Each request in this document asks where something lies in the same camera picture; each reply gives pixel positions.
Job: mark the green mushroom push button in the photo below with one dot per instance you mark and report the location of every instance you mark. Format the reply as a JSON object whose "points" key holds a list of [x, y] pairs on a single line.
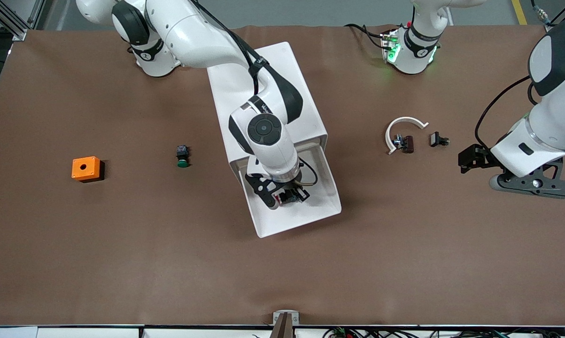
{"points": [[182, 163]]}

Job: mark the red mushroom push button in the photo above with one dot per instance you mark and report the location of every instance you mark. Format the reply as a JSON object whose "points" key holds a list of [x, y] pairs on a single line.
{"points": [[291, 197]]}

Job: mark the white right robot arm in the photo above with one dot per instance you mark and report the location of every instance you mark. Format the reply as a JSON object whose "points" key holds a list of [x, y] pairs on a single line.
{"points": [[193, 33]]}

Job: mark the orange button enclosure box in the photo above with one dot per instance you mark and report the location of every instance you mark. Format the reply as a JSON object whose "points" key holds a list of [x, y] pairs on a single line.
{"points": [[85, 169]]}

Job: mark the white drawer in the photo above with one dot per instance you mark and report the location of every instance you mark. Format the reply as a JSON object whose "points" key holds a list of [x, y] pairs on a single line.
{"points": [[320, 206]]}

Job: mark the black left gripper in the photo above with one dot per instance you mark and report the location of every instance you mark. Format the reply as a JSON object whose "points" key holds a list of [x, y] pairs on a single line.
{"points": [[480, 159]]}

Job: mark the small black component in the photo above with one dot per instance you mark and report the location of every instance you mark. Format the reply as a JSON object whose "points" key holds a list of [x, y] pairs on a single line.
{"points": [[436, 139]]}

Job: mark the aluminium frame profile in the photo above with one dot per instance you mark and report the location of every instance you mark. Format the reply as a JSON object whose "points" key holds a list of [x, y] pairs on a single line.
{"points": [[17, 32], [564, 15]]}

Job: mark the small dark brown component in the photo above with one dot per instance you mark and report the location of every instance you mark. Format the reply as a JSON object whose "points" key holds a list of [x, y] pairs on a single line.
{"points": [[407, 143]]}

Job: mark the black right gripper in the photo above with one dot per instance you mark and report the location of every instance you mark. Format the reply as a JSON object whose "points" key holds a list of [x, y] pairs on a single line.
{"points": [[292, 194]]}

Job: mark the metal bracket with post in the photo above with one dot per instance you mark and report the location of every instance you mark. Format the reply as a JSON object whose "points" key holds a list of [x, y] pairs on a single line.
{"points": [[285, 319]]}

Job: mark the white drawer cabinet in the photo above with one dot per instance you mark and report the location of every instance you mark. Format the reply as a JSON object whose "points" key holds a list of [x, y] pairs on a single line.
{"points": [[282, 54]]}

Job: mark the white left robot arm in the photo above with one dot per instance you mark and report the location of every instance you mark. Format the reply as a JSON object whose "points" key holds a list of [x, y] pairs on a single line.
{"points": [[554, 117]]}

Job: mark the brown table cover sheet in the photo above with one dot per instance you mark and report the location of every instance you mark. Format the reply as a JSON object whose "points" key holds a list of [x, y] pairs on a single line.
{"points": [[169, 263]]}

